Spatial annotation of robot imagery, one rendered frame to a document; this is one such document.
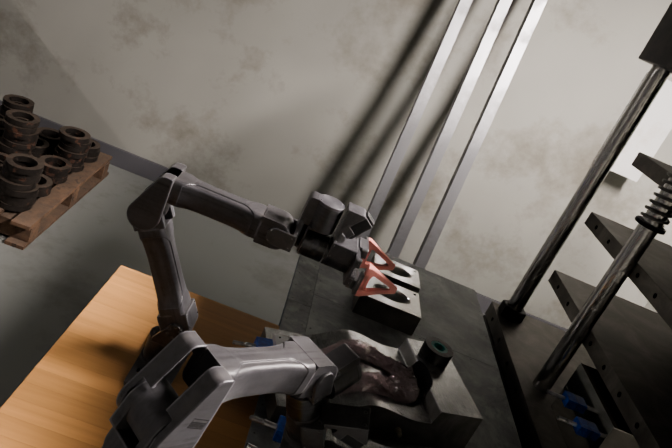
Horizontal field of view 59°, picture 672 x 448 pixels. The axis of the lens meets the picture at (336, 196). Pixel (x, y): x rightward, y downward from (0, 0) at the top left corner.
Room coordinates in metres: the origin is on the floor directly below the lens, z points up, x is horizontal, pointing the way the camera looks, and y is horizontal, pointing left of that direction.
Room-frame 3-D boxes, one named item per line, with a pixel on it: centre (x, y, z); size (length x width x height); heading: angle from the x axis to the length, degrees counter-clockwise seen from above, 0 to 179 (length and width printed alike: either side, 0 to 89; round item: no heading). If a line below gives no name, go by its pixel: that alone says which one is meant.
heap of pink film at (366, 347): (1.22, -0.25, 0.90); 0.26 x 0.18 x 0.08; 111
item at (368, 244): (1.12, -0.13, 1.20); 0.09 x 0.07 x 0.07; 96
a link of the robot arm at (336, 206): (1.07, 0.04, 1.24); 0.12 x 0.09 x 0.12; 96
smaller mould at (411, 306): (1.68, -0.28, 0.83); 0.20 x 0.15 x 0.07; 94
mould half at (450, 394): (1.23, -0.25, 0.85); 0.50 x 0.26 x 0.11; 111
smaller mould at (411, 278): (1.88, -0.30, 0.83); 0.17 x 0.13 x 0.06; 94
